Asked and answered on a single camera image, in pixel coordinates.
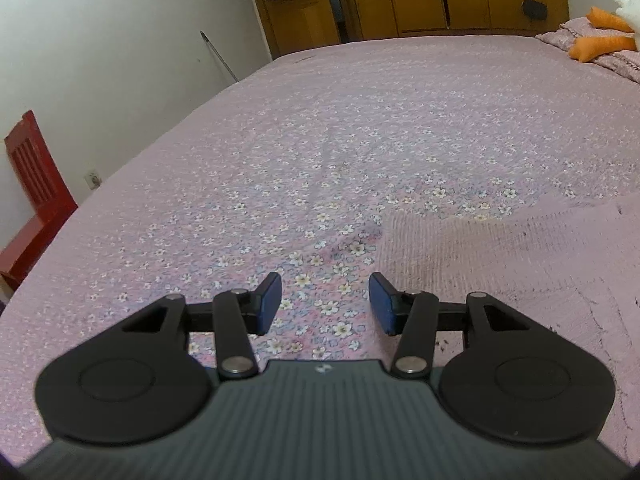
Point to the thin metal rod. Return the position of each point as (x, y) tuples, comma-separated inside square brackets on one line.
[(220, 57)]

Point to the white and orange plush toy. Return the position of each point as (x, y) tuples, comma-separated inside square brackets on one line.
[(607, 35)]

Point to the red wooden chair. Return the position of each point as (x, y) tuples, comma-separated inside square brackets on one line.
[(35, 195)]

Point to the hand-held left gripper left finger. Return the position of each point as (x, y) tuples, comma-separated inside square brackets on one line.
[(270, 305)]

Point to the pink quilted blanket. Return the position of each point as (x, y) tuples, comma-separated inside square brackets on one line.
[(615, 57)]

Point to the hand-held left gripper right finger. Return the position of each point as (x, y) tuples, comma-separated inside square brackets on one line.
[(381, 305)]

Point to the lilac knit cardigan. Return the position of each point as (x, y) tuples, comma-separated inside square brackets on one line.
[(525, 280)]

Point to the small black bag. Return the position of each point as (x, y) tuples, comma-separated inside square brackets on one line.
[(534, 9)]

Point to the wooden wardrobe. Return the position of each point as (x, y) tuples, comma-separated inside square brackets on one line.
[(425, 0)]

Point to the white wall socket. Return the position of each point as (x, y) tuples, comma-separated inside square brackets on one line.
[(94, 179)]

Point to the floral pink bedspread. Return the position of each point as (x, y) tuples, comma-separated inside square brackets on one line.
[(300, 160)]

